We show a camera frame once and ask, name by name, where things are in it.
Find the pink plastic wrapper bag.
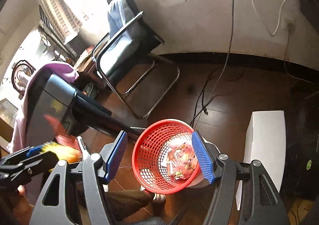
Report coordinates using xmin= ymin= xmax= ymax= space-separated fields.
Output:
xmin=166 ymin=138 xmax=198 ymax=180

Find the yellow foam fruit net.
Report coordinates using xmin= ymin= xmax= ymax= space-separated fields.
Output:
xmin=41 ymin=142 xmax=82 ymax=164

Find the red mesh trash basket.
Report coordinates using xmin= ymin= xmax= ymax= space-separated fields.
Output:
xmin=132 ymin=119 xmax=202 ymax=195

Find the purple tablecloth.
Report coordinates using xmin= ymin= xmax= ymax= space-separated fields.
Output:
xmin=7 ymin=62 xmax=79 ymax=153

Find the white box on floor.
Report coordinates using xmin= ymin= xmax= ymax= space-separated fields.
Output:
xmin=235 ymin=110 xmax=287 ymax=211

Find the round embroidered screen ornament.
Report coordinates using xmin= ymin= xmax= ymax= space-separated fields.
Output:
xmin=11 ymin=60 xmax=36 ymax=99

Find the black chair blue cushion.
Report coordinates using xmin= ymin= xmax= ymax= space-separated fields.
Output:
xmin=91 ymin=0 xmax=174 ymax=106

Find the checked curtain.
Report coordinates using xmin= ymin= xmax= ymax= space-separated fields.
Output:
xmin=38 ymin=0 xmax=82 ymax=44

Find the black floor cable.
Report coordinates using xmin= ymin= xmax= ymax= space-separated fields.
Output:
xmin=189 ymin=0 xmax=236 ymax=128

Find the white wall cable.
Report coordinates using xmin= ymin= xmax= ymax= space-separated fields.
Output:
xmin=235 ymin=0 xmax=298 ymax=38

